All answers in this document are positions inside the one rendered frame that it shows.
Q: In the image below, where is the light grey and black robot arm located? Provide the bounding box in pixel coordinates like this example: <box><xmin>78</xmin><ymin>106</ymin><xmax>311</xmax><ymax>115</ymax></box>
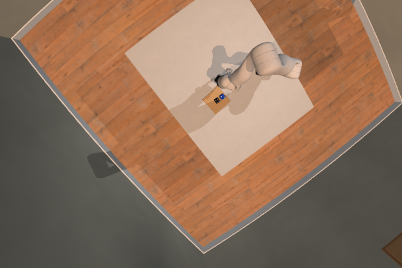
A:
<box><xmin>220</xmin><ymin>42</ymin><xmax>302</xmax><ymax>92</ymax></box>

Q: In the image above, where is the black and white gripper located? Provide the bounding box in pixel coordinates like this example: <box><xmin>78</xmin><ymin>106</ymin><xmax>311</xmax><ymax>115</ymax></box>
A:
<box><xmin>214</xmin><ymin>68</ymin><xmax>233</xmax><ymax>89</ymax></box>

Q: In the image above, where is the orange square mat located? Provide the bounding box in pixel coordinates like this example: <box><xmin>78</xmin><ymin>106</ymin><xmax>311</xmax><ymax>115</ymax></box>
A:
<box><xmin>203</xmin><ymin>86</ymin><xmax>230</xmax><ymax>114</ymax></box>

